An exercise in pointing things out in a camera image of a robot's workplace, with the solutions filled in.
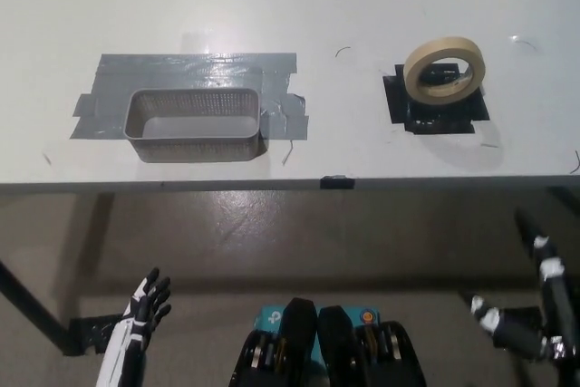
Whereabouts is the small grey perforated container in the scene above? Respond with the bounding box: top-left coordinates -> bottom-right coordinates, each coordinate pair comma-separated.
121,87 -> 264,164

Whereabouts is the grey duct tape patch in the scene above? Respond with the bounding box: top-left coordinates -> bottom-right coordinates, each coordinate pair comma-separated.
68,52 -> 310,142

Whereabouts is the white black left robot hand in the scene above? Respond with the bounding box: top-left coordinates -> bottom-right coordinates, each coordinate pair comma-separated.
95,266 -> 173,387

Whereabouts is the dark table frame bar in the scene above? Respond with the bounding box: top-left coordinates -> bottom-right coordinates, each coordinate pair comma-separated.
546,186 -> 580,220

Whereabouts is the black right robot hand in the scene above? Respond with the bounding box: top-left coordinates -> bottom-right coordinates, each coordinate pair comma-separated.
469,209 -> 580,363

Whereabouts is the black diagonal table leg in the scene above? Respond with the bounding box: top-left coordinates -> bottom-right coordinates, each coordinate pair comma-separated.
0,259 -> 76,356

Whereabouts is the beige masking tape roll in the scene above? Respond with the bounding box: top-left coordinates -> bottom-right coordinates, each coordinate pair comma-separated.
402,35 -> 488,105

